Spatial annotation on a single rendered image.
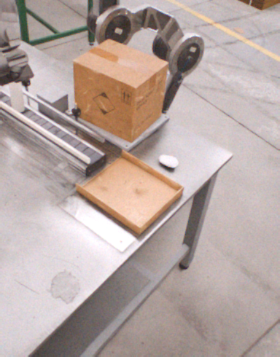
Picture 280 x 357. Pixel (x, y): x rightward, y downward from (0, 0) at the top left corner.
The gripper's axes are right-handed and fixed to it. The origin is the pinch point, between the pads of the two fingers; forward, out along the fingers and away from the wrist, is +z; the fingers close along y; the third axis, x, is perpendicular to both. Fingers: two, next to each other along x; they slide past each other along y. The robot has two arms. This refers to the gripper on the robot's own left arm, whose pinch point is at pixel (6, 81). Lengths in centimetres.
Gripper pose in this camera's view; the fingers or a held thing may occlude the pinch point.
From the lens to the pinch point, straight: 152.4
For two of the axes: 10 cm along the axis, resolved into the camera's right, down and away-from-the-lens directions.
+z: -4.6, 1.9, 8.7
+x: 4.6, 8.9, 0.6
